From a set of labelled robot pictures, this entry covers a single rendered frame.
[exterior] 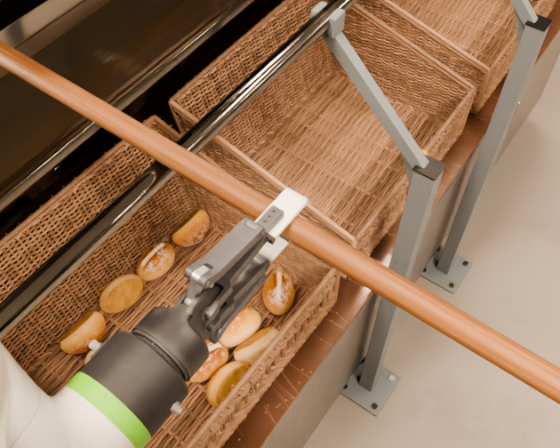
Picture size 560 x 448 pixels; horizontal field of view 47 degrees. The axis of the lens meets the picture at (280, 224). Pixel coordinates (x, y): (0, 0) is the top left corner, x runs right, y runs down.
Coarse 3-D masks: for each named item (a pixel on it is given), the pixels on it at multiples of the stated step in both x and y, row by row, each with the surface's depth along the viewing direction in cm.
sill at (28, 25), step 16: (0, 0) 99; (16, 0) 99; (32, 0) 99; (48, 0) 100; (64, 0) 102; (80, 0) 105; (0, 16) 97; (16, 16) 97; (32, 16) 99; (48, 16) 101; (0, 32) 95; (16, 32) 98; (32, 32) 100
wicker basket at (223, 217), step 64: (64, 192) 119; (192, 192) 143; (0, 256) 113; (128, 256) 138; (192, 256) 142; (64, 320) 130; (128, 320) 133; (320, 320) 133; (64, 384) 125; (192, 384) 125; (256, 384) 118
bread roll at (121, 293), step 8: (120, 280) 131; (128, 280) 132; (136, 280) 133; (112, 288) 130; (120, 288) 131; (128, 288) 132; (136, 288) 133; (104, 296) 130; (112, 296) 130; (120, 296) 131; (128, 296) 132; (136, 296) 133; (104, 304) 130; (112, 304) 130; (120, 304) 131; (128, 304) 132; (112, 312) 131
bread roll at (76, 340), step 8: (96, 312) 129; (80, 320) 130; (88, 320) 126; (96, 320) 127; (104, 320) 129; (72, 328) 128; (80, 328) 125; (88, 328) 125; (96, 328) 126; (104, 328) 129; (64, 336) 126; (72, 336) 124; (80, 336) 124; (88, 336) 125; (96, 336) 127; (64, 344) 124; (72, 344) 124; (80, 344) 125; (88, 344) 126; (72, 352) 125; (80, 352) 126
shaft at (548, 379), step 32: (0, 64) 88; (32, 64) 86; (64, 96) 83; (128, 128) 80; (160, 160) 78; (192, 160) 76; (224, 192) 74; (256, 192) 74; (320, 256) 70; (352, 256) 69; (384, 288) 67; (416, 288) 66; (448, 320) 64; (480, 352) 64; (512, 352) 62; (544, 384) 61
